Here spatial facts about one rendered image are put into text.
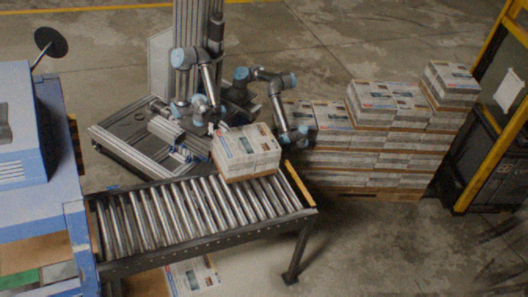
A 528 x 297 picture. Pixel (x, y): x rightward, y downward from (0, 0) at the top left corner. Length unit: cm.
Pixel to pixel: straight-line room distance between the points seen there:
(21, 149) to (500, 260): 376
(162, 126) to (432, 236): 247
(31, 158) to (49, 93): 62
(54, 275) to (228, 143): 122
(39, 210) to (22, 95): 50
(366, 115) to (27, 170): 242
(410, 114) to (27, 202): 270
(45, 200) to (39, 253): 82
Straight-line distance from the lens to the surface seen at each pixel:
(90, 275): 227
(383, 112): 357
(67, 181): 202
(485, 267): 434
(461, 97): 376
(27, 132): 196
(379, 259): 392
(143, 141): 413
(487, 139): 436
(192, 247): 269
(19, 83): 222
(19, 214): 195
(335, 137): 362
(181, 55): 294
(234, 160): 285
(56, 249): 275
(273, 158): 299
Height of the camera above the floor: 300
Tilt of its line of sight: 41 degrees down
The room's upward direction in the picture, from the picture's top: 12 degrees clockwise
